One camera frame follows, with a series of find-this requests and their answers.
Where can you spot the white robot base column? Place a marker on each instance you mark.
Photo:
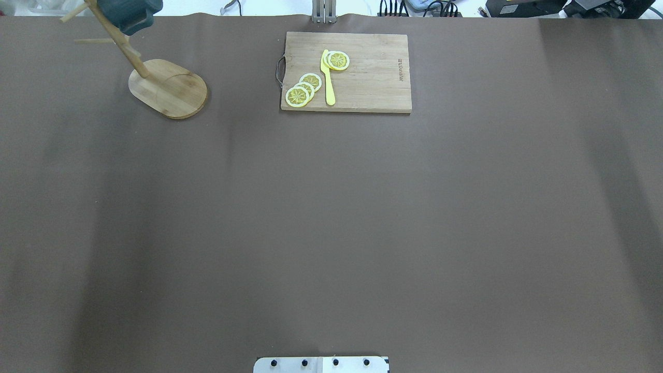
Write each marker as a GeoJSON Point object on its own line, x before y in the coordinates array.
{"type": "Point", "coordinates": [322, 364]}

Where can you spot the wooden cup storage rack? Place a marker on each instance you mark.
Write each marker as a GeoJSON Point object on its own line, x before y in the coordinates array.
{"type": "Point", "coordinates": [164, 86]}

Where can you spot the blue mug yellow inside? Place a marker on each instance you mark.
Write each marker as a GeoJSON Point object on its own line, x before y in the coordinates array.
{"type": "Point", "coordinates": [130, 17]}

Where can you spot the yellow plastic knife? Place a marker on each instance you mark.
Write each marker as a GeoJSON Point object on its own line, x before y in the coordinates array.
{"type": "Point", "coordinates": [330, 97]}

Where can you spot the wooden cutting board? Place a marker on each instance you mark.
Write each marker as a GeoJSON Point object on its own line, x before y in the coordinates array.
{"type": "Point", "coordinates": [377, 80]}

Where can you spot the lemon slice near handle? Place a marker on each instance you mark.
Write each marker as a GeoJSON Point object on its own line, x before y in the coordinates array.
{"type": "Point", "coordinates": [296, 97]}

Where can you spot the lemon slice under knife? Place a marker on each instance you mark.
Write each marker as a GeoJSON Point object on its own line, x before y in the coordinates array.
{"type": "Point", "coordinates": [336, 60]}

